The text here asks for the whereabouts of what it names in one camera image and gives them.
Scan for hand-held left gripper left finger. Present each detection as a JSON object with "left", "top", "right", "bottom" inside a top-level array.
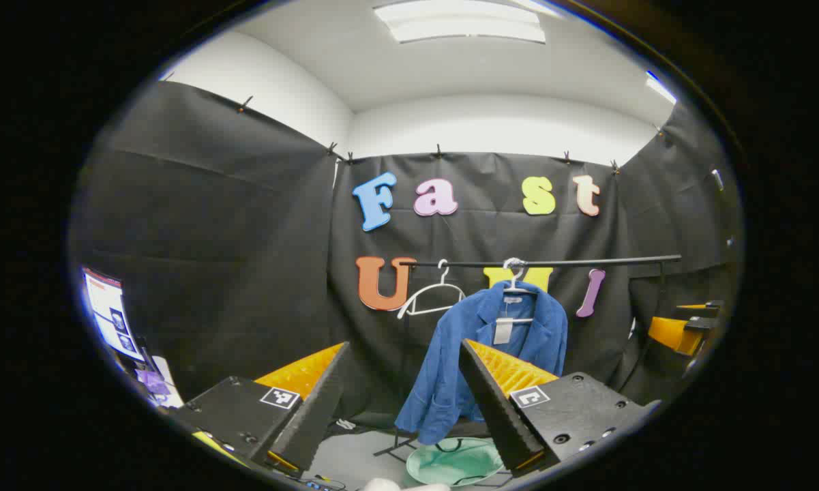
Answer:
[{"left": 167, "top": 341, "right": 352, "bottom": 478}]

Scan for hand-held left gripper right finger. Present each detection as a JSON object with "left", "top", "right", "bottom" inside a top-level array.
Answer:
[{"left": 458, "top": 338, "right": 662, "bottom": 478}]

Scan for blue corduroy jacket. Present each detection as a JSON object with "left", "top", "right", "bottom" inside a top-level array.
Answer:
[{"left": 396, "top": 280, "right": 570, "bottom": 445}]

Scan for green laundry hamper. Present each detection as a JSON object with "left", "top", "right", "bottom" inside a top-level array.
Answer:
[{"left": 406, "top": 436, "right": 505, "bottom": 486}]

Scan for black clothes rack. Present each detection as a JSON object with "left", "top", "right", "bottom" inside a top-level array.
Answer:
[{"left": 374, "top": 254, "right": 683, "bottom": 488}]

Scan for white clothes hanger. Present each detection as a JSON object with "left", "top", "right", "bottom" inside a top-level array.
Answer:
[
  {"left": 502, "top": 257, "right": 536, "bottom": 325},
  {"left": 397, "top": 259, "right": 466, "bottom": 320}
]

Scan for purple object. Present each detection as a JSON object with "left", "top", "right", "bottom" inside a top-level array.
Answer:
[{"left": 136, "top": 368, "right": 171, "bottom": 398}]

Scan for black backdrop cloth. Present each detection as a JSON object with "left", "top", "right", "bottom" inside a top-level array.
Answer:
[{"left": 72, "top": 80, "right": 744, "bottom": 437}]

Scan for small ceiling light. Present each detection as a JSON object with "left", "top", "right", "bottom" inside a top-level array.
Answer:
[{"left": 644, "top": 70, "right": 678, "bottom": 104}]

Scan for computer monitor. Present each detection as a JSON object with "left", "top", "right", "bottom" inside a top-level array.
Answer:
[{"left": 82, "top": 267, "right": 147, "bottom": 362}]

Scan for large ceiling light panel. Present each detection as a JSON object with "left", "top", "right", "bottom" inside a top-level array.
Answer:
[{"left": 374, "top": 0, "right": 546, "bottom": 44}]

